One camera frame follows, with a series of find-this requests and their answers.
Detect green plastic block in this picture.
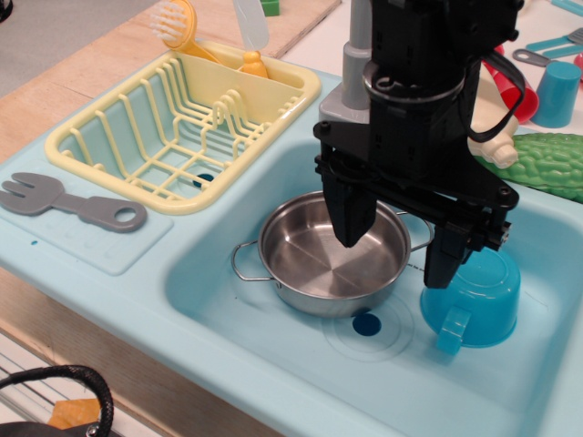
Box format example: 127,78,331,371
261,0,281,17

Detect light blue toy sink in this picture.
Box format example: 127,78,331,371
0,67,583,437

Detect blue plastic cup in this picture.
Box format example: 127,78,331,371
531,61,582,128

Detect grey toy faucet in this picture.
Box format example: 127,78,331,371
319,0,373,124

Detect red plastic cup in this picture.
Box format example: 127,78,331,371
482,61,539,124

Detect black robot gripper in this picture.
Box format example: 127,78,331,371
313,69,518,289

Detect green bitter gourd toy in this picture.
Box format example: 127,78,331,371
477,133,582,203

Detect yellow dish brush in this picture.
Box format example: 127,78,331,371
150,0,220,64

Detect orange tape piece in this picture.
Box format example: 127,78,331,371
47,399,100,430

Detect black braided cable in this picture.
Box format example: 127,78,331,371
0,363,115,437

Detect yellow handled white spatula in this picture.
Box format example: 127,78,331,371
232,0,270,78

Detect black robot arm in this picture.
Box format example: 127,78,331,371
313,1,526,289

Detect cream plastic detergent bottle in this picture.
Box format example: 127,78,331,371
467,66,519,169

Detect blue plastic mug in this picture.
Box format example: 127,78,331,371
420,249,521,355

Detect grey toy utensil handle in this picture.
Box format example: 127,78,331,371
512,48,553,67

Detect yellow plastic drying rack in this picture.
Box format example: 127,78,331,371
45,41,321,215

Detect grey plastic toy fork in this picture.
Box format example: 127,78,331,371
1,172,148,233

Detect teal toy spatula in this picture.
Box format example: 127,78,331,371
526,27,582,58

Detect stainless steel pot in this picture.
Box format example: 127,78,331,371
252,191,428,319

